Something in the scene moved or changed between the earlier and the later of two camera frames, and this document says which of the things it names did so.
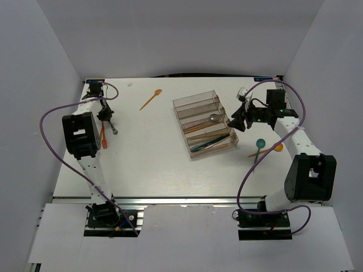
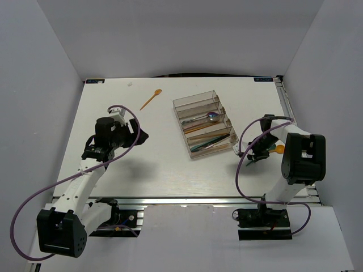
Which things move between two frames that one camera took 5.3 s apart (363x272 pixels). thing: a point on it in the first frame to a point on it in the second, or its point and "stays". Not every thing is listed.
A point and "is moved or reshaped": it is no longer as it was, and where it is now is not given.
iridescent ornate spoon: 114,131 is moved or reshaped
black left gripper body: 106,113 to 122,137
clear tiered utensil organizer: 205,127 stays
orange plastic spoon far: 156,92 stays
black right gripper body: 250,114 to 260,149
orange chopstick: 199,128 stays
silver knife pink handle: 218,144 to 203,149
